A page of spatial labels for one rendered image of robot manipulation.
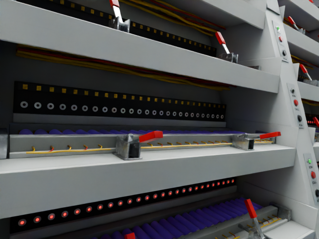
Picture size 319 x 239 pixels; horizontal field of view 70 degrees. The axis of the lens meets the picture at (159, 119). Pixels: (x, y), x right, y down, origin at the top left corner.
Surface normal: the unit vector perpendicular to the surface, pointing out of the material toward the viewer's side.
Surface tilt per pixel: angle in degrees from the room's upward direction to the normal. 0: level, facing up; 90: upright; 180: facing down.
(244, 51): 90
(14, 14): 109
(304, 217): 90
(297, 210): 90
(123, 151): 90
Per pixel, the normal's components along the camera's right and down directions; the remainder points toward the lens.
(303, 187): -0.81, -0.04
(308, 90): 0.58, 0.11
